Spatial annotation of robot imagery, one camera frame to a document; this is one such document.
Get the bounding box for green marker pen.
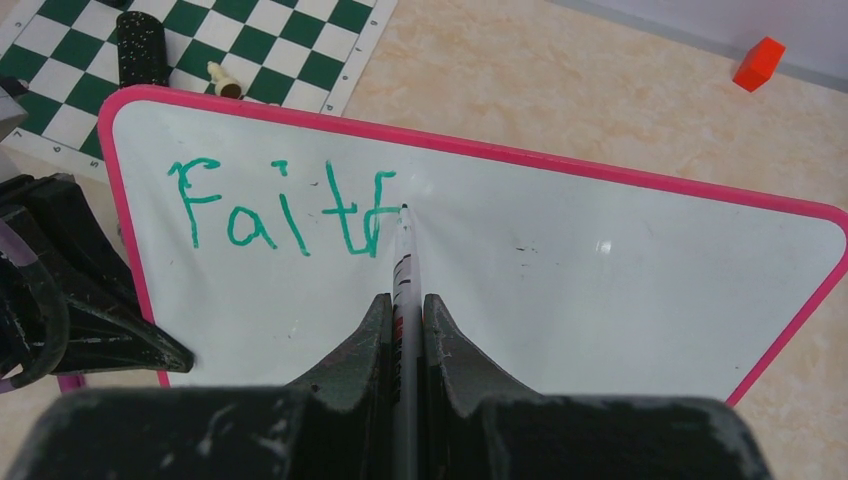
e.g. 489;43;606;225
392;203;422;479

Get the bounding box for green white chess mat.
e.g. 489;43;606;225
1;0;395;181

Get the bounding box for purple cap marker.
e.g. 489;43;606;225
56;375;87;393

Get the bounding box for pink framed whiteboard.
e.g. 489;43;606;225
98;86;847;403

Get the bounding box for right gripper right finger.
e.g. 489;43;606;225
422;294;771;479

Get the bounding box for black microphone grey head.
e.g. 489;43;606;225
115;11;171;88

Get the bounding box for orange block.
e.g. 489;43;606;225
732;36;786;92

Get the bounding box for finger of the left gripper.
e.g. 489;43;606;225
1;174;195;375

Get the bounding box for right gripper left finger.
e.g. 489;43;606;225
8;293;392;479

